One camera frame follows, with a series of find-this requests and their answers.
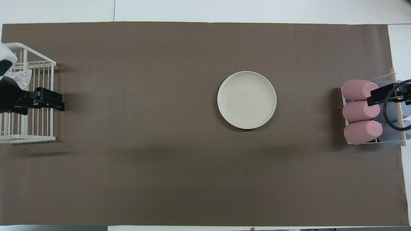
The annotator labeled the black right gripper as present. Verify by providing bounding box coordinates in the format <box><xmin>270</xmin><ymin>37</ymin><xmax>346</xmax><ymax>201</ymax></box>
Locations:
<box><xmin>367</xmin><ymin>84</ymin><xmax>411</xmax><ymax>107</ymax></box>

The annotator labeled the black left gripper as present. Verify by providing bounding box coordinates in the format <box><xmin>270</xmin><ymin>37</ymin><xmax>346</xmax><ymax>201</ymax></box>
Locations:
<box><xmin>0</xmin><ymin>76</ymin><xmax>65</xmax><ymax>115</ymax></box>

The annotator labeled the silver mesh sponge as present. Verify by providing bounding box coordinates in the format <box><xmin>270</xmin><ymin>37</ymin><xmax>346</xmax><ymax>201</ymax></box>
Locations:
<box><xmin>3</xmin><ymin>69</ymin><xmax>32</xmax><ymax>90</ymax></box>

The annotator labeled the cream round plate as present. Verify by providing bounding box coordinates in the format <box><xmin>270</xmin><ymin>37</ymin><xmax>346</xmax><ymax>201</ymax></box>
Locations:
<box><xmin>217</xmin><ymin>71</ymin><xmax>277</xmax><ymax>130</ymax></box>

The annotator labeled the blue plastic cup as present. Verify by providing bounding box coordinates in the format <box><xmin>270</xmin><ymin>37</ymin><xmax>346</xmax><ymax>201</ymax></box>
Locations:
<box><xmin>376</xmin><ymin>80</ymin><xmax>411</xmax><ymax>102</ymax></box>
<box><xmin>374</xmin><ymin>101</ymin><xmax>411</xmax><ymax>124</ymax></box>
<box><xmin>379</xmin><ymin>120</ymin><xmax>411</xmax><ymax>146</ymax></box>

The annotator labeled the pink plastic cup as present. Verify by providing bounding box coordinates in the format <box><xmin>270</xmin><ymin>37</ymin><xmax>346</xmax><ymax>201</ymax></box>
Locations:
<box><xmin>341</xmin><ymin>80</ymin><xmax>379</xmax><ymax>101</ymax></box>
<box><xmin>344</xmin><ymin>120</ymin><xmax>383</xmax><ymax>145</ymax></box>
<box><xmin>342</xmin><ymin>100</ymin><xmax>380</xmax><ymax>123</ymax></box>

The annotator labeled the cup rack with wooden dowel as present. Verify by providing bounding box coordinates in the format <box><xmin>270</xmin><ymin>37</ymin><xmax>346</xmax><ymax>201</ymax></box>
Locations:
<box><xmin>340</xmin><ymin>68</ymin><xmax>407</xmax><ymax>147</ymax></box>

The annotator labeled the brown table mat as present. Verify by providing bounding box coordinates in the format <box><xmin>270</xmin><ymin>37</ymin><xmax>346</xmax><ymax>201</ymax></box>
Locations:
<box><xmin>0</xmin><ymin>21</ymin><xmax>410</xmax><ymax>227</ymax></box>

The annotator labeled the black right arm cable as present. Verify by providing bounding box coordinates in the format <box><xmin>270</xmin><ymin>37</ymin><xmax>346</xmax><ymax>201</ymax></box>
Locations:
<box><xmin>383</xmin><ymin>79</ymin><xmax>411</xmax><ymax>132</ymax></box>

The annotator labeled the white wire dish rack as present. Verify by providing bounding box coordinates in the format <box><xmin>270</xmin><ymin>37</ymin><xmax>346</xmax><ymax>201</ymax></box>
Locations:
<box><xmin>0</xmin><ymin>43</ymin><xmax>57</xmax><ymax>144</ymax></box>

